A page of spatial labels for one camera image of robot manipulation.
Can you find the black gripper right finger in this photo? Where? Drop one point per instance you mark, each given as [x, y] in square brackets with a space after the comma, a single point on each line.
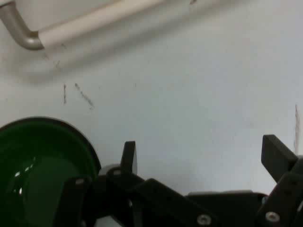
[281, 179]

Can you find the beige bar with metal bracket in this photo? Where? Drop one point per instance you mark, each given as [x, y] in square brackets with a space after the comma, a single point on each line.
[71, 23]

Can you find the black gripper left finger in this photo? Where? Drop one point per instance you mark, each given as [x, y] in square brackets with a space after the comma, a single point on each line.
[151, 196]

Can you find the green plastic bowl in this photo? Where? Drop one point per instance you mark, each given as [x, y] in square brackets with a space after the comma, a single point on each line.
[40, 175]

